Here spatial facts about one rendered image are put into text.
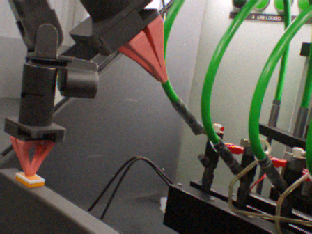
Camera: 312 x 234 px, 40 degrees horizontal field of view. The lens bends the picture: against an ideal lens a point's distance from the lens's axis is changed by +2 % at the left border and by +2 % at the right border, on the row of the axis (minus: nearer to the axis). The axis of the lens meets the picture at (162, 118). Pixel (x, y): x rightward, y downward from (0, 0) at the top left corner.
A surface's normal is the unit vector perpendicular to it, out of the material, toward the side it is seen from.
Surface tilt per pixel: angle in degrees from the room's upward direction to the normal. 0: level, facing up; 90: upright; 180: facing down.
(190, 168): 90
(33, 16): 84
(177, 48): 90
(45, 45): 84
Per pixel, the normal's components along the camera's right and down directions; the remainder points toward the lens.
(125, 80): 0.71, 0.22
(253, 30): -0.69, 0.00
